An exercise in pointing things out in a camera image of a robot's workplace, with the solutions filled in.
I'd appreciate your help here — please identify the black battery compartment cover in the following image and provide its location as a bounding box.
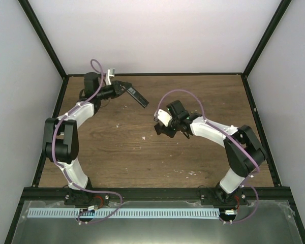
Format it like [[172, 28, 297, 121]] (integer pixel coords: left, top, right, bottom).
[[154, 124, 163, 135]]

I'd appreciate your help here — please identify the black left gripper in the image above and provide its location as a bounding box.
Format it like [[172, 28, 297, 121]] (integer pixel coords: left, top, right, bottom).
[[95, 81, 131, 101]]

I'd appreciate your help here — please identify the clear plastic front sheet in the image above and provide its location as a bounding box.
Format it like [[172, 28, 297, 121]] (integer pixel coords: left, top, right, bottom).
[[12, 200, 302, 243]]

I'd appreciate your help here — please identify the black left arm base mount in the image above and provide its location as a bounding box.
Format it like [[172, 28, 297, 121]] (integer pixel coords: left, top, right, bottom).
[[65, 188, 109, 206]]

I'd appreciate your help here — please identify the black remote control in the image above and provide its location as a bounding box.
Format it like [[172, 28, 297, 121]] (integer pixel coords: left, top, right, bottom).
[[127, 86, 149, 108]]

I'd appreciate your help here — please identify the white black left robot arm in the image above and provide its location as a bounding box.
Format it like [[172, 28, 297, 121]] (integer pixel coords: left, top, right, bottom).
[[42, 72, 132, 205]]

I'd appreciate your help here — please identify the black aluminium front rail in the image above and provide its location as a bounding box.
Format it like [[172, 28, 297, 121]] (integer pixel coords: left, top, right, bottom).
[[20, 187, 293, 202]]

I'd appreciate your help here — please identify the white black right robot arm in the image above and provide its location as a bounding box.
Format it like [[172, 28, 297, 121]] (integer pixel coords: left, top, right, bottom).
[[154, 100, 267, 205]]

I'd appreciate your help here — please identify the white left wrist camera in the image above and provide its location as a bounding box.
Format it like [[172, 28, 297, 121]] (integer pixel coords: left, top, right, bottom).
[[105, 68, 115, 86]]

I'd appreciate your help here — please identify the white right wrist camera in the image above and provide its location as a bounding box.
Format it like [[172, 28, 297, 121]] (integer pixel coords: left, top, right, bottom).
[[154, 109, 172, 127]]

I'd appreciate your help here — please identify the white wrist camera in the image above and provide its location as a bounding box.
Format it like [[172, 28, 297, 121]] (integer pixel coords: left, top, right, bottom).
[[154, 109, 172, 127], [105, 68, 115, 86]]

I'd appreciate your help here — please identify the light blue slotted cable duct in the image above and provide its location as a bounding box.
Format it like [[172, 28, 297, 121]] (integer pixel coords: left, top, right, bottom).
[[27, 208, 220, 219]]

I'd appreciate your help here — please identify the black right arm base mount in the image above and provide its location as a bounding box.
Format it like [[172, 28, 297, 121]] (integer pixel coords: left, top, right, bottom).
[[199, 188, 247, 206]]

